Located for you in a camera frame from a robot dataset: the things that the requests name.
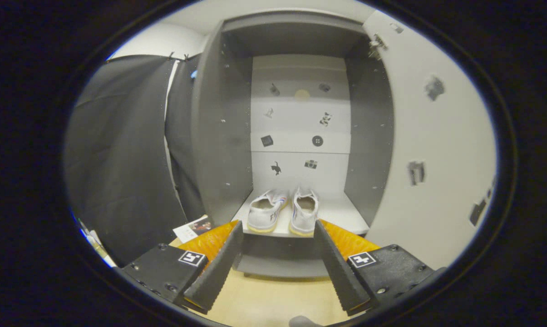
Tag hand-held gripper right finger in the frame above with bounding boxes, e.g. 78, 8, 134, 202
313, 219, 446, 317

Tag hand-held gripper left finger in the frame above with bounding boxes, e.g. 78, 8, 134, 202
119, 220, 244, 314

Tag white striped shoe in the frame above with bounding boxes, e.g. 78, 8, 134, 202
247, 190, 289, 234
289, 187, 320, 238

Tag dark grey shoe cabinet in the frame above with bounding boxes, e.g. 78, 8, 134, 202
191, 11, 394, 278

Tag white book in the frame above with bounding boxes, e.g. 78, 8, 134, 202
172, 215, 214, 244

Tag white and blue equipment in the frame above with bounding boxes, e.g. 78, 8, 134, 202
76, 218, 117, 268

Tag black backdrop cloth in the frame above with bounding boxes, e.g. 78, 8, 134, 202
64, 54, 207, 268

